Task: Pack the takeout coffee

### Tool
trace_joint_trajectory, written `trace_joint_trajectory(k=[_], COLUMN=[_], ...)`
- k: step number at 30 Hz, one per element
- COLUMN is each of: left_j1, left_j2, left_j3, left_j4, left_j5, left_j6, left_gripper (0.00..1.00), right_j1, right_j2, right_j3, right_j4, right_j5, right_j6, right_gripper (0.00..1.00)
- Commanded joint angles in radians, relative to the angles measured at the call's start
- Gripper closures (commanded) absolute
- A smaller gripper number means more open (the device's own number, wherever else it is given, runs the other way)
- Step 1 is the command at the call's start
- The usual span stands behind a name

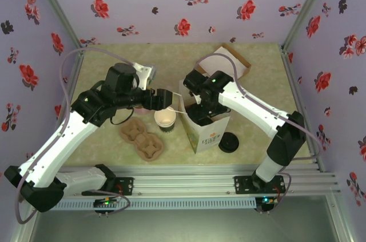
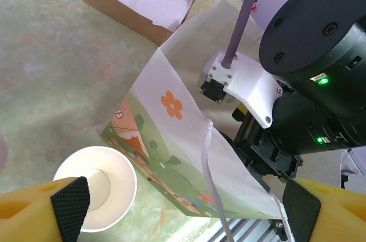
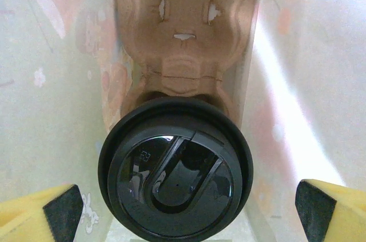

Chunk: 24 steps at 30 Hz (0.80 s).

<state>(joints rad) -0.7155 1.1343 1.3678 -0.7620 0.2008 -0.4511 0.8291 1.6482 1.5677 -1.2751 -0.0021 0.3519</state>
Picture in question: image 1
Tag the white paper takeout bag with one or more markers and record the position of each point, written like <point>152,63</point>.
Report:
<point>211,139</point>

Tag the brown pulp cup carrier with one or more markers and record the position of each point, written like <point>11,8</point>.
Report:
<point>143,142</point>

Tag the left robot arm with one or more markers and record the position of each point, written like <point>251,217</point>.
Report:
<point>63,139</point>

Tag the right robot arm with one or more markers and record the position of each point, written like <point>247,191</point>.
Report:
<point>251,104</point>

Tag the green paper coffee cup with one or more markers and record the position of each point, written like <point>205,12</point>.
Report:
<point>165,119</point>

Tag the pink straw holder cup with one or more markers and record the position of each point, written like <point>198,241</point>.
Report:
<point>143,111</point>

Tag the white napkin stack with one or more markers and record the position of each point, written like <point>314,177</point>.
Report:
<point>226,64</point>

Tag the brown cardboard napkin box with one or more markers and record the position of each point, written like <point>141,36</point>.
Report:
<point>243,64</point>

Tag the black cup lid stack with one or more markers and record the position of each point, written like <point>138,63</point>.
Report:
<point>228,142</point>

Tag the controller board with green light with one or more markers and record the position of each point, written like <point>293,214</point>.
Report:
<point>267,201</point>
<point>105,203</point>

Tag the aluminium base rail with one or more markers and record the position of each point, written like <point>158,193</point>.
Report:
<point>183,182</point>

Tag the aluminium corner post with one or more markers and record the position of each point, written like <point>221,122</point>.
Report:
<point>305,10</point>
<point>58,10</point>

